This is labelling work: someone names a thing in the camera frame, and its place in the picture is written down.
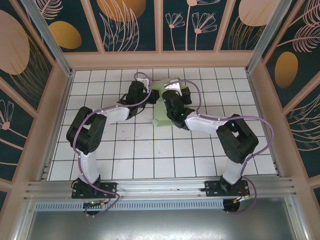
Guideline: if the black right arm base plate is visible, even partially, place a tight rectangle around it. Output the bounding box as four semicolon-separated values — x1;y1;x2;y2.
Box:
204;180;251;198

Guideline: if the slotted grey cable duct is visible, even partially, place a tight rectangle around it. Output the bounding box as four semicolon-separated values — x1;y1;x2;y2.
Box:
33;199;225;211

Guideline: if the grey metal sheet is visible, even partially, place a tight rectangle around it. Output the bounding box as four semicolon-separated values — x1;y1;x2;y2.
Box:
14;196;309;240

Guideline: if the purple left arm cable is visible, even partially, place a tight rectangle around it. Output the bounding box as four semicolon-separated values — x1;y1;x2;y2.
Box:
73;71;153;218

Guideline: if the aluminium side rail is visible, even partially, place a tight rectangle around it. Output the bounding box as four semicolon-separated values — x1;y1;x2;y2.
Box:
246;71;286;179
37;71;76;181

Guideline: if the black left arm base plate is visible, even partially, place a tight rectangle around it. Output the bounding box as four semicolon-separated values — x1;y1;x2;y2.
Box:
71;181;118;200

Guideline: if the aluminium mounting rail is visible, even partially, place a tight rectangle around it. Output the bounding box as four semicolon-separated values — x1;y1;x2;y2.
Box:
24;177;296;201

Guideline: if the aluminium corner post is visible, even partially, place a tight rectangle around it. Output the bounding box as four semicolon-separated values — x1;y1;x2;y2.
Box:
21;0;74;77
245;0;289;74

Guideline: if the light green cloth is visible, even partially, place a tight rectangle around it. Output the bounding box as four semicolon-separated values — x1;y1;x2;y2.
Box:
151;76;196;128

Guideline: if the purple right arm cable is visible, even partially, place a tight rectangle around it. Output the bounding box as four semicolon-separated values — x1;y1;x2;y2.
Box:
163;79;275;216

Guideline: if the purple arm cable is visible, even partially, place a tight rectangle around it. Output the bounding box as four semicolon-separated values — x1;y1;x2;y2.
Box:
73;71;153;218
163;79;275;216

